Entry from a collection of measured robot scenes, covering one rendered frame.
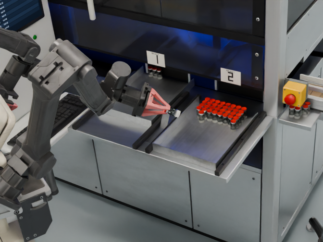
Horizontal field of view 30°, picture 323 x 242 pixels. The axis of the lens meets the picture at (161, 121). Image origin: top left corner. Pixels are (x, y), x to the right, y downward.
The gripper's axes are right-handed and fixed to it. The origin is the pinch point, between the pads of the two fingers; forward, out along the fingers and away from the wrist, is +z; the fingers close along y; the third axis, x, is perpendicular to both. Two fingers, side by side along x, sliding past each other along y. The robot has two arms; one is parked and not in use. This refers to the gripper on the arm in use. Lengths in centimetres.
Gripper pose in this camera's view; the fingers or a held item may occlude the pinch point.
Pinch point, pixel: (166, 109)
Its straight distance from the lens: 182.2
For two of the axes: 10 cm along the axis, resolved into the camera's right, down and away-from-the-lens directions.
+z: 9.3, 3.3, 1.4
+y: 3.1, -5.2, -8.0
